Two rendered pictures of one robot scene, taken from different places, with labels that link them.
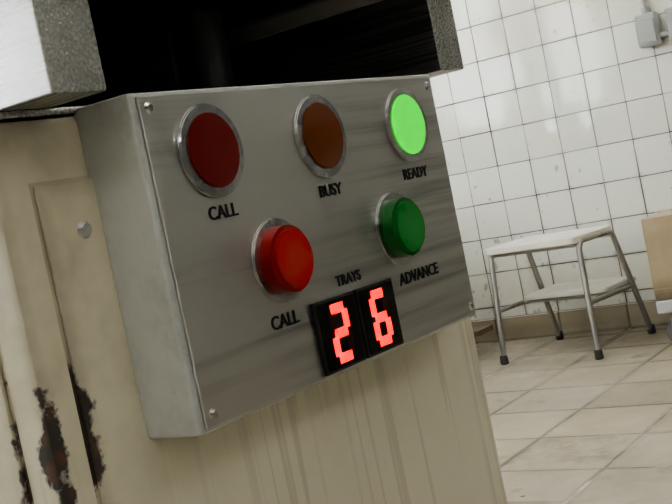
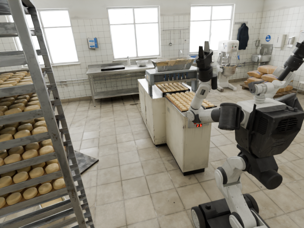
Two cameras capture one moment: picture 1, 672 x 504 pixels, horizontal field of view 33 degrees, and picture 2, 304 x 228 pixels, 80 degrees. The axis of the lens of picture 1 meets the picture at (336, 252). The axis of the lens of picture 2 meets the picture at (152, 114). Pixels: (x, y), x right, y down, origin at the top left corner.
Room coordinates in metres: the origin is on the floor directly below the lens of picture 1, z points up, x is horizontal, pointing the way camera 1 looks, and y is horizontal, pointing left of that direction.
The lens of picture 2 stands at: (-1.07, -0.83, 1.64)
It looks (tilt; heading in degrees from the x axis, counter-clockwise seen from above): 23 degrees down; 43
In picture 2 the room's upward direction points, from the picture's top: 3 degrees counter-clockwise
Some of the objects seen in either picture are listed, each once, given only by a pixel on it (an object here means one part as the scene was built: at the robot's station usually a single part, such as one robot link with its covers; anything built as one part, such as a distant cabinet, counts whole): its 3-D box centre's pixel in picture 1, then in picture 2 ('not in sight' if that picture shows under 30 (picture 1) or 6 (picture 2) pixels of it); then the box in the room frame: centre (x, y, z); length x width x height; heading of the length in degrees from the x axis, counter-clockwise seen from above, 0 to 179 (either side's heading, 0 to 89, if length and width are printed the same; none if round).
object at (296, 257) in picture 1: (281, 259); not in sight; (0.51, 0.02, 0.76); 0.03 x 0.02 x 0.03; 144
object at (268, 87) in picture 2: not in sight; (261, 90); (0.13, -0.60, 1.30); 0.10 x 0.07 x 0.09; 145
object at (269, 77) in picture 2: not in sight; (277, 77); (4.58, -0.09, 0.47); 0.72 x 0.42 x 0.17; 151
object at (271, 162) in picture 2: not in sight; (258, 163); (0.08, -0.67, 0.84); 0.28 x 0.13 x 0.18; 55
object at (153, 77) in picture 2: not in sight; (172, 81); (1.06, 0.72, 1.01); 0.72 x 0.33 x 0.34; 144
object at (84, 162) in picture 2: not in sight; (73, 162); (-0.28, 1.51, 0.02); 0.60 x 0.40 x 0.03; 101
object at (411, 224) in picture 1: (398, 228); not in sight; (0.59, -0.03, 0.76); 0.03 x 0.02 x 0.03; 144
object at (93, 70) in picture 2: not in sight; (152, 74); (2.73, 2.63, 0.61); 3.40 x 0.70 x 1.22; 145
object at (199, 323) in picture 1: (310, 228); (198, 120); (0.56, 0.01, 0.77); 0.24 x 0.04 x 0.14; 144
